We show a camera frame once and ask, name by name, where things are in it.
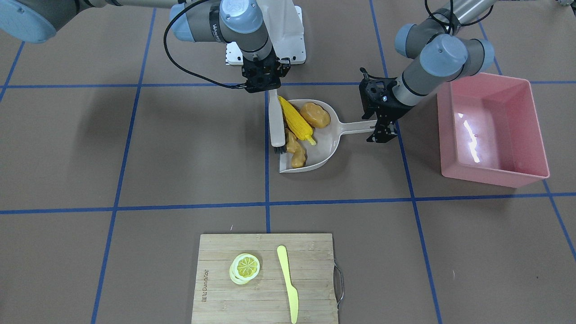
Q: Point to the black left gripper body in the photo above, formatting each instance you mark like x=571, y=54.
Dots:
x=390, y=110

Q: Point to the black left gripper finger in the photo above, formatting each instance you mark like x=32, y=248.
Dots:
x=383, y=132

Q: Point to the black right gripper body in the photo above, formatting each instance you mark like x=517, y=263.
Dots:
x=281, y=70

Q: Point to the white brush with black bristles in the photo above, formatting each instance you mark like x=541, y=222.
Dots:
x=276, y=123

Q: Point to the toy potato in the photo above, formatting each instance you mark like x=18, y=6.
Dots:
x=315, y=115

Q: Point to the toy yellow corn cob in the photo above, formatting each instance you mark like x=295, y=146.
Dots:
x=296, y=122

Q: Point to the white plastic dustpan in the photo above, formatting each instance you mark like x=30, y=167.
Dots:
x=327, y=139

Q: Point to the toy ginger root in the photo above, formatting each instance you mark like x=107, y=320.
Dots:
x=294, y=147

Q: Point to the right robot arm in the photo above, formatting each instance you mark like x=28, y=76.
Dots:
x=217, y=21

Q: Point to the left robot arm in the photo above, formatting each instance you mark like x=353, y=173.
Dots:
x=437, y=56

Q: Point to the pink plastic bin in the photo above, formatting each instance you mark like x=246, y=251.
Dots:
x=489, y=131

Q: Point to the wooden cutting board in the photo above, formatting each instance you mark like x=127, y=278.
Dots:
x=264, y=299

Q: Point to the yellow plastic knife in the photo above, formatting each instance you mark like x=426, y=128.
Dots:
x=292, y=293

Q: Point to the toy lemon slices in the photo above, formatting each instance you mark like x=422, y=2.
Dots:
x=244, y=268

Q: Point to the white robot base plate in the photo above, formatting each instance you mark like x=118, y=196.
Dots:
x=283, y=20

